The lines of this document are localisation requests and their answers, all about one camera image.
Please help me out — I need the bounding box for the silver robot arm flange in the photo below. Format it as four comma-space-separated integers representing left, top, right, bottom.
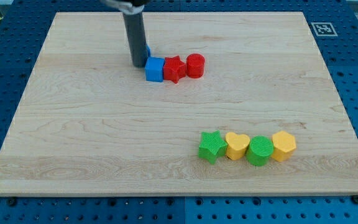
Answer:
100, 0, 150, 15

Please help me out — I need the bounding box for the red star block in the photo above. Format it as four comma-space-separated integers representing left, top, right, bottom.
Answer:
163, 55, 186, 83

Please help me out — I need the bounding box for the green star block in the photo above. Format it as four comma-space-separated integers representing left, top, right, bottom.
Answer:
198, 130, 227, 164

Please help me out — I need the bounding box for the blue cube block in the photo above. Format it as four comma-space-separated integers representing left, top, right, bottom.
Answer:
145, 57, 165, 82

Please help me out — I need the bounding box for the red cylinder block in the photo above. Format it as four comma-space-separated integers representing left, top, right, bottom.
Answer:
186, 54, 205, 78

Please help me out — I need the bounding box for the yellow heart block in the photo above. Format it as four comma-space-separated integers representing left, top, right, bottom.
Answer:
225, 132, 250, 161

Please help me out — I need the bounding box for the green cylinder block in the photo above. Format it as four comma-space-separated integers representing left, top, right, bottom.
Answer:
246, 136, 273, 166

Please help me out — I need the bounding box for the wooden board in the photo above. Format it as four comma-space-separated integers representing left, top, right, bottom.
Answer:
0, 12, 358, 197

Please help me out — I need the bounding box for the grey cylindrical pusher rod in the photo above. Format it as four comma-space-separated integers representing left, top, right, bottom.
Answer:
123, 12, 149, 68

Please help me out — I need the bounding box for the yellow hexagon block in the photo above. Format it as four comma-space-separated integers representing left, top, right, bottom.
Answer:
271, 131, 296, 162

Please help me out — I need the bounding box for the white fiducial marker tag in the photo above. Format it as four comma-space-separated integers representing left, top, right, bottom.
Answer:
311, 22, 337, 37

